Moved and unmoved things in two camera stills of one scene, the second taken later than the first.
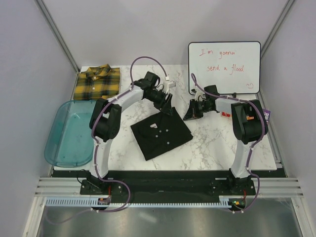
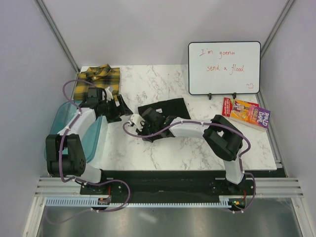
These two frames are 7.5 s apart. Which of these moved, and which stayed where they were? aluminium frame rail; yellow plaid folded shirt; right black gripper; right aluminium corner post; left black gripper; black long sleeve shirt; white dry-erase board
Moved: right black gripper; left black gripper; black long sleeve shirt
Stayed: yellow plaid folded shirt; right aluminium corner post; aluminium frame rail; white dry-erase board
